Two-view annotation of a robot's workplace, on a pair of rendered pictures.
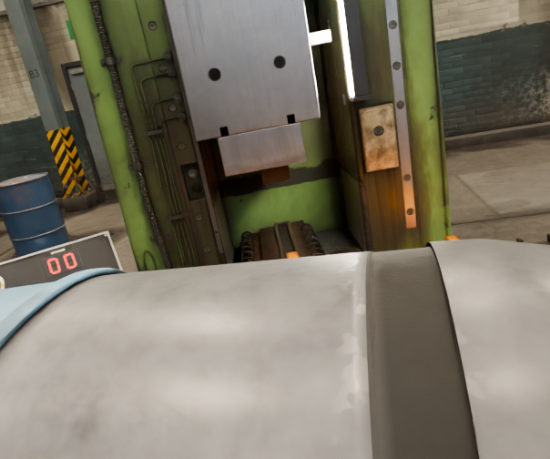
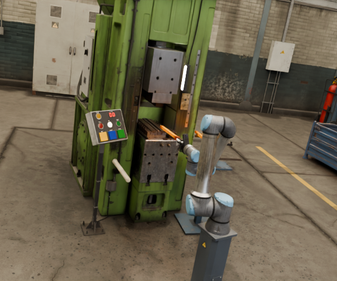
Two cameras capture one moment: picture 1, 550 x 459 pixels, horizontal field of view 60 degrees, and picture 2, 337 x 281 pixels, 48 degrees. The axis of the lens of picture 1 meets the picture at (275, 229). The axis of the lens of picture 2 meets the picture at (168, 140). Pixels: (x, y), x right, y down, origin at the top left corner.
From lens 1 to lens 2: 2.56 m
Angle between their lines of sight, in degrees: 25
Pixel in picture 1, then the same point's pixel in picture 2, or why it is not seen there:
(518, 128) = (203, 101)
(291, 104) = (171, 89)
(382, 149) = (184, 105)
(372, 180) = (180, 112)
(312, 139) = not seen: hidden behind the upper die
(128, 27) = (135, 57)
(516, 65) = (208, 69)
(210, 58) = (158, 74)
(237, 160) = (155, 99)
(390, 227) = (181, 125)
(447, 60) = not seen: hidden behind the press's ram
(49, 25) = not seen: outside the picture
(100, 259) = (119, 116)
